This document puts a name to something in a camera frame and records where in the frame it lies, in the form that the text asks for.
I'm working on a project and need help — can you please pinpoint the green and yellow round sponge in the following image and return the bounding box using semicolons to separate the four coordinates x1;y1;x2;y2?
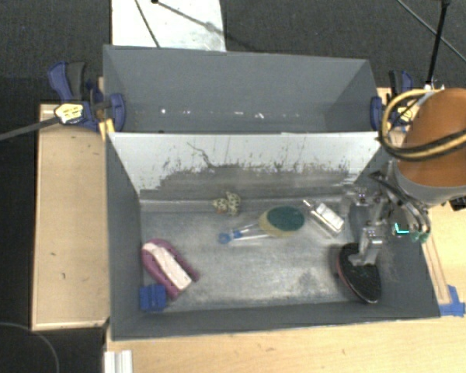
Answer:
258;205;307;239

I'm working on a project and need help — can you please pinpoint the grey metal bin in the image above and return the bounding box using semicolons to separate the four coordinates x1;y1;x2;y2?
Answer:
101;44;442;341

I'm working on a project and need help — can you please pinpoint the pale wood board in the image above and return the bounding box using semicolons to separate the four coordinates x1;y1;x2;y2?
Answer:
30;103;112;332

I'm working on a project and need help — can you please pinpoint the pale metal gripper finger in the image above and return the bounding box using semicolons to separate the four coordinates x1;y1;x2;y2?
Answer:
348;226;384;267
343;186;370;229

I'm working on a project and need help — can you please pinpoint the white and pink block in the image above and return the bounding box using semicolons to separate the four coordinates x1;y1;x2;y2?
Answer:
144;243;193;291

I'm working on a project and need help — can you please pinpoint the yellow spotted toy animal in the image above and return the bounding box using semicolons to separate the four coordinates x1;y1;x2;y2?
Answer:
211;190;243;217

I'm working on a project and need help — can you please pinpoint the clear tool with blue ring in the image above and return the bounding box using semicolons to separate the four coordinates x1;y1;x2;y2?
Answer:
217;223;272;246

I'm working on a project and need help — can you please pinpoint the black and red flat teardrop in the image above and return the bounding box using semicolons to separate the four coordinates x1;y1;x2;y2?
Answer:
336;242;384;305

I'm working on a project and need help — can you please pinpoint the blue ribbed block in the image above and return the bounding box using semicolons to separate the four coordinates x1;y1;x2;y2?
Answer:
138;284;169;312

